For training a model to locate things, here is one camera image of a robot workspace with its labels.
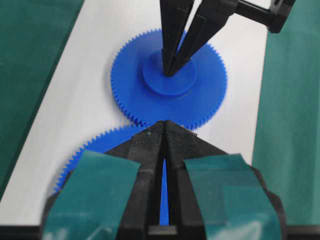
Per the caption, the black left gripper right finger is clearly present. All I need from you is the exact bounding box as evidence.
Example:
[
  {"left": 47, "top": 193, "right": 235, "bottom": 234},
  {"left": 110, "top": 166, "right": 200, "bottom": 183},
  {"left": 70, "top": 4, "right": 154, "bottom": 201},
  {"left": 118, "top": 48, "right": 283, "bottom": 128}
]
[{"left": 164, "top": 120, "right": 287, "bottom": 240}]

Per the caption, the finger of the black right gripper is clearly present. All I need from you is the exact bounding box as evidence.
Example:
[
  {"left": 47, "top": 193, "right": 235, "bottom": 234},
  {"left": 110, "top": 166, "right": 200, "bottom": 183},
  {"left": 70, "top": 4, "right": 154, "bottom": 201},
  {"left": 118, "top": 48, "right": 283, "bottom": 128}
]
[{"left": 159, "top": 0, "right": 194, "bottom": 77}]

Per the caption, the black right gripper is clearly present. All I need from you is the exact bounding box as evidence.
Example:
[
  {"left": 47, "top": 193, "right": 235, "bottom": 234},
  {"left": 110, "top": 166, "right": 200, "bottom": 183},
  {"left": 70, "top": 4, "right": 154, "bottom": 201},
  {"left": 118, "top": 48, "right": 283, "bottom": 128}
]
[{"left": 169, "top": 0, "right": 295, "bottom": 76}]

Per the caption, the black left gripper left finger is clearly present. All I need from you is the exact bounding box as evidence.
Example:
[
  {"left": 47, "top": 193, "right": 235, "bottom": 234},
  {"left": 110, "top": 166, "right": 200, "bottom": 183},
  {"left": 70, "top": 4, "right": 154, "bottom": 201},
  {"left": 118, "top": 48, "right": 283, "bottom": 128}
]
[{"left": 41, "top": 121, "right": 164, "bottom": 240}]

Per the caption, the large blue gear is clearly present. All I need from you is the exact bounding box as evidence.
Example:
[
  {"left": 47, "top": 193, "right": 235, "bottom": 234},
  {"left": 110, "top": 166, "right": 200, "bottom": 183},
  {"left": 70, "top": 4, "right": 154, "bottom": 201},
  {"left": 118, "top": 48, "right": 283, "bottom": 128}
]
[{"left": 53, "top": 125, "right": 169, "bottom": 226}]

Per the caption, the small blue gear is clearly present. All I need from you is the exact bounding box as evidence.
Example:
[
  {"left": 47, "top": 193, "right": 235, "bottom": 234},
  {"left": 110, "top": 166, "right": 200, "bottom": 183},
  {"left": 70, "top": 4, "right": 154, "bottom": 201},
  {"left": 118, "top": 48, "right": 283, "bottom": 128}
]
[{"left": 110, "top": 29, "right": 228, "bottom": 130}]

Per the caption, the white board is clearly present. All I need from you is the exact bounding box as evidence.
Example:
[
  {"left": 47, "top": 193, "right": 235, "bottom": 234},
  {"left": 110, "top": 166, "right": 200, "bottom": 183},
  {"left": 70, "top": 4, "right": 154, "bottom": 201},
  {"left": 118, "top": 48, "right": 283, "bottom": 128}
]
[{"left": 0, "top": 0, "right": 268, "bottom": 225}]

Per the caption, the green table cloth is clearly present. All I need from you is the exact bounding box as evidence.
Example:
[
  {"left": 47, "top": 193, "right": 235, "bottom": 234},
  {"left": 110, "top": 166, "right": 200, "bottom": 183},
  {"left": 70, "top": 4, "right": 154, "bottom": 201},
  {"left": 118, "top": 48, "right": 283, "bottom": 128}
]
[{"left": 0, "top": 0, "right": 320, "bottom": 226}]

